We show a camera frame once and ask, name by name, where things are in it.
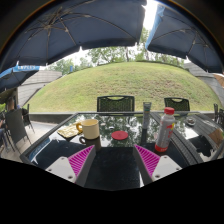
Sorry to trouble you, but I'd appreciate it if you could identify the large blue umbrella left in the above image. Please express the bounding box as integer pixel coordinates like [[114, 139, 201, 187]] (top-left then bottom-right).
[[0, 0, 147, 71]]

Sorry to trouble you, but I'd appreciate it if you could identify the small blue umbrella far left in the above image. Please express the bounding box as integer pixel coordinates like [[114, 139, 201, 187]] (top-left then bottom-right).
[[0, 65, 39, 93]]

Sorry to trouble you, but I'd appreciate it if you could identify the dark green chair centre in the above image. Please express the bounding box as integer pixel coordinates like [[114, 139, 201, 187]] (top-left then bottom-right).
[[97, 95, 135, 112]]

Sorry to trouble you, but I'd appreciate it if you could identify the dark wicker chair left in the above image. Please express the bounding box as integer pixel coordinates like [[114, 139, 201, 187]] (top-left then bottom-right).
[[5, 109, 28, 144]]

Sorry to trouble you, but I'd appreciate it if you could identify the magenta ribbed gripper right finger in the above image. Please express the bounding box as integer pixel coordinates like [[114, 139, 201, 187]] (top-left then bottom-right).
[[133, 144, 181, 185]]

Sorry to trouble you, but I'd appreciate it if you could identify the dark green chair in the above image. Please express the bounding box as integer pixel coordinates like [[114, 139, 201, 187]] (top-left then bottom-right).
[[164, 97, 190, 111], [97, 95, 135, 112]]

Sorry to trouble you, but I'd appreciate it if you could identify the upright grey tube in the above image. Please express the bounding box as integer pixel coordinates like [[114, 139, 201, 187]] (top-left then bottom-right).
[[142, 102, 152, 129]]

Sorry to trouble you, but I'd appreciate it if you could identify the cream mug with yellow handle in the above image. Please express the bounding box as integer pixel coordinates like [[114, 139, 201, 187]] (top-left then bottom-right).
[[76, 119, 100, 140]]

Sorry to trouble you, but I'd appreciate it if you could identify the red round coaster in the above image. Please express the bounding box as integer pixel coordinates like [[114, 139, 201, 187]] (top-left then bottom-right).
[[111, 131, 128, 140]]

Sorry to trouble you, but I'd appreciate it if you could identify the ashtray on right table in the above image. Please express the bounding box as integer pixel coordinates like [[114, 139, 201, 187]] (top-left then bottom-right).
[[186, 117, 196, 126]]

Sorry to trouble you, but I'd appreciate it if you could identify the blue umbrella right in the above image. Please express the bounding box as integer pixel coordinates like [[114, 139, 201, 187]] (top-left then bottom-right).
[[145, 5, 224, 73]]

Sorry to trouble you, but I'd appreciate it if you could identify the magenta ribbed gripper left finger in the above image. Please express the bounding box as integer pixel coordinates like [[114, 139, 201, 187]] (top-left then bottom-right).
[[46, 145, 96, 186]]

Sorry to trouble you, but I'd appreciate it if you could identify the clear bottle with red cap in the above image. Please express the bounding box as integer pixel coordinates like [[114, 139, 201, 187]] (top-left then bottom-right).
[[155, 107, 175, 152]]

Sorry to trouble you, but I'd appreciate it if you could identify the brown paper on right table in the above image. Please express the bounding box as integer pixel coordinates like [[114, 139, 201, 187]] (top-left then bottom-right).
[[209, 128, 224, 145]]

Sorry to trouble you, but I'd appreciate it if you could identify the yellow cloth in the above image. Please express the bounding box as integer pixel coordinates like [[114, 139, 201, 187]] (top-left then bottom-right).
[[57, 124, 80, 138]]

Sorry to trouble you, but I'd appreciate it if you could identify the dark green chair right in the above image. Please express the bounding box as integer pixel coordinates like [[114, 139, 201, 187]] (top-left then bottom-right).
[[164, 97, 190, 111]]

